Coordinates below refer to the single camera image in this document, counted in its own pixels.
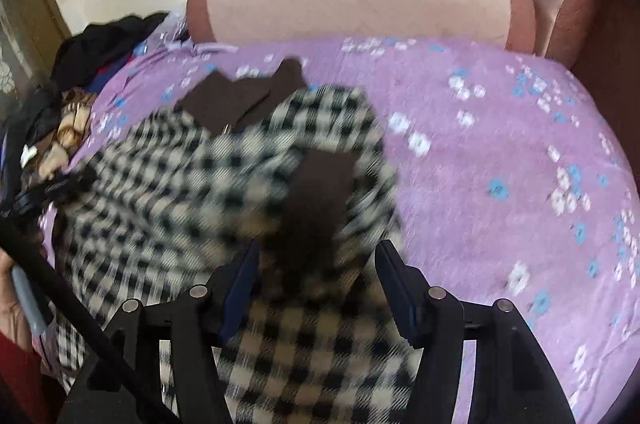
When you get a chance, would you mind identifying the black garment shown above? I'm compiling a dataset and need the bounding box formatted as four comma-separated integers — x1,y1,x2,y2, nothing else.
52,12,172,90

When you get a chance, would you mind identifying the person's left forearm red sleeve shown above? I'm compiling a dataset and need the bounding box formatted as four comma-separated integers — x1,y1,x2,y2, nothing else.
0,338,50,424

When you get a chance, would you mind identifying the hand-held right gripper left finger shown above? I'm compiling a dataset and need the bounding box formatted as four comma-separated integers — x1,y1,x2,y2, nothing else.
59,242,262,424

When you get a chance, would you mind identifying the pink sofa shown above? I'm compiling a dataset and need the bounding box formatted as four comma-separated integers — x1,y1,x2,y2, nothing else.
184,0,640,145

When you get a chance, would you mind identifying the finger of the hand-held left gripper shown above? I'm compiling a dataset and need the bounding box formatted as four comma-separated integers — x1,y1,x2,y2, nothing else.
14,168,99,217

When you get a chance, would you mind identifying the purple floral blanket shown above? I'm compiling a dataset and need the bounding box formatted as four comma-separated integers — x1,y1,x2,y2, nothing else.
40,34,640,424

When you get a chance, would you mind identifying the person's left hand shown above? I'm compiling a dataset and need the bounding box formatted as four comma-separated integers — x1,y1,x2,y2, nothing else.
0,249,32,347

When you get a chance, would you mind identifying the wooden cabinet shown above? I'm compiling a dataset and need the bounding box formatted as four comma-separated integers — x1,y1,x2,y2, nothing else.
0,0,72,104

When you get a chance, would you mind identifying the brown beige patterned cloth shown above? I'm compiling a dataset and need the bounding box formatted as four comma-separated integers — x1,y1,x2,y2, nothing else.
29,88,97,177

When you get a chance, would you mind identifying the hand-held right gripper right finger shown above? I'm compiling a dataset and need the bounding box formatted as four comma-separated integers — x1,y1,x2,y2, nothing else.
374,240,567,424

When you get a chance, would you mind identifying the black white checked coat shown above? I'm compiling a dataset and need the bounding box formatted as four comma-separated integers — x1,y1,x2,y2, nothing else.
42,58,422,424

